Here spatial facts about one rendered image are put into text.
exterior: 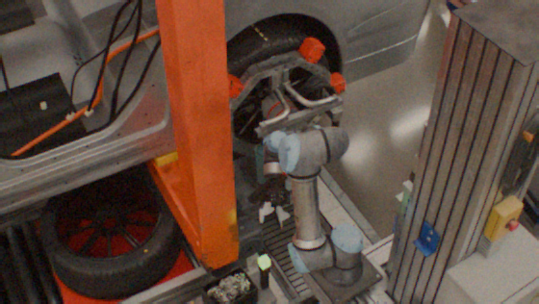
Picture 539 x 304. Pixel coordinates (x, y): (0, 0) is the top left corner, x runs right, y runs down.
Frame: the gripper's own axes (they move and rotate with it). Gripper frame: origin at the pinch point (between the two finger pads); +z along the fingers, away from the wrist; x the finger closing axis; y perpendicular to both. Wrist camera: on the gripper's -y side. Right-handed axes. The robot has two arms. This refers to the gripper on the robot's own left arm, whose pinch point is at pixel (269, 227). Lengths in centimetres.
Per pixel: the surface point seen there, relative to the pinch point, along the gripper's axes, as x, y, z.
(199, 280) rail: 29, -54, 14
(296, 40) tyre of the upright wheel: 19, 5, -85
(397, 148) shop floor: 156, 1, -72
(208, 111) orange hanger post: -50, 7, -30
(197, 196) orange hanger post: -23.5, -16.9, -9.7
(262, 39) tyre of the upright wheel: 6, -5, -83
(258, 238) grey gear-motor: 51, -36, -7
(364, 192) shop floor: 131, -13, -41
